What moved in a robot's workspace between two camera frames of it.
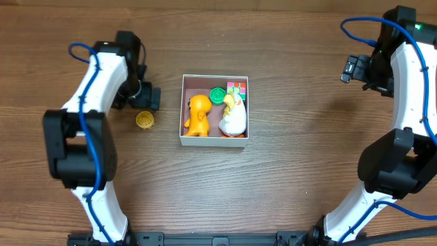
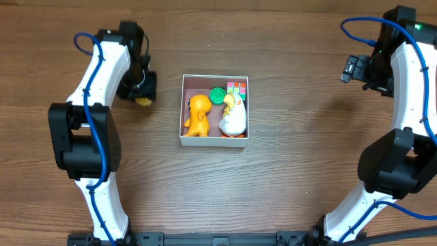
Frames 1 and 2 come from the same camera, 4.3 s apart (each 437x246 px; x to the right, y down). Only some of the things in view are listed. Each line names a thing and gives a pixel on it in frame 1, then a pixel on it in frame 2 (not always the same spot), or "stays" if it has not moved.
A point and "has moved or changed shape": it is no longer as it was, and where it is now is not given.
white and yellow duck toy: x=233 y=124 stays
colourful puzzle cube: x=237 y=87 stays
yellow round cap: x=145 y=120 has moved or changed shape
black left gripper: x=150 y=98 to x=137 y=90
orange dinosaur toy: x=199 y=106 stays
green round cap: x=217 y=96 stays
